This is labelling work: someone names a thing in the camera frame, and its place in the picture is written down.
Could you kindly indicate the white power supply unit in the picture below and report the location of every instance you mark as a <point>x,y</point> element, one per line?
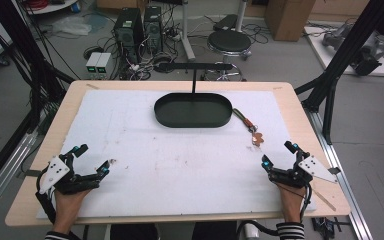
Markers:
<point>92,62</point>
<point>103,63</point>

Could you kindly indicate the large black computer tower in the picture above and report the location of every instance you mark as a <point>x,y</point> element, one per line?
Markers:
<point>128,33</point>

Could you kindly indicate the cardboard box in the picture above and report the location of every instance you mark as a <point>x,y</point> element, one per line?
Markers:
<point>288,18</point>

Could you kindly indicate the thin wooden stick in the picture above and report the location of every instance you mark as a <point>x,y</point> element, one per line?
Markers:
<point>325,200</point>

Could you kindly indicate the grey robot parts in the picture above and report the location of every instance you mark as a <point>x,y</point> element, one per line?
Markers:
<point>366,55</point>

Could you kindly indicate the white board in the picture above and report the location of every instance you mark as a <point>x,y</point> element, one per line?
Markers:
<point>320,53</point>

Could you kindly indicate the black metal frame strut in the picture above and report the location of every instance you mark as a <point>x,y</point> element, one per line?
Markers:
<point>343,56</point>

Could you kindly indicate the slim black computer tower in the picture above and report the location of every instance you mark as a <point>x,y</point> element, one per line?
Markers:
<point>153,28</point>

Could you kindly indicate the clear plastic bag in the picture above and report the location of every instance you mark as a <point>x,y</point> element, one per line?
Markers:
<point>71,25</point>

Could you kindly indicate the person's right hand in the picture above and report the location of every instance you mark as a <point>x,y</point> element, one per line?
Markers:
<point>290,203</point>

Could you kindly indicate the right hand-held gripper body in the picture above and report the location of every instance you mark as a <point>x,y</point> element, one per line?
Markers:
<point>291,176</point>

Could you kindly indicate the person's left hand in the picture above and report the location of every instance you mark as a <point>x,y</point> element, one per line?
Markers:
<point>68,206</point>

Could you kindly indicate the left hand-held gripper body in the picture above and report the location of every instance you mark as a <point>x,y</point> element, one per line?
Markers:
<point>67,181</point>

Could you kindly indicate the black oval tray with hanger bar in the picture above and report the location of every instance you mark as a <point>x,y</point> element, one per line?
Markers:
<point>193,111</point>

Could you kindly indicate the aluminium rail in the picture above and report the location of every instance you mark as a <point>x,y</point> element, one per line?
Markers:
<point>3,166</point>
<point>343,180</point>

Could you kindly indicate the white desk leg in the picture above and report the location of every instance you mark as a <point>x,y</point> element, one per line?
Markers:
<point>186,30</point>

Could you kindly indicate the black round stool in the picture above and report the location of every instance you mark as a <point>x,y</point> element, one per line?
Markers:
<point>229,41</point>

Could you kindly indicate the white foam mat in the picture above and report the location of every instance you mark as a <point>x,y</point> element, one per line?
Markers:
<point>180,173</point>

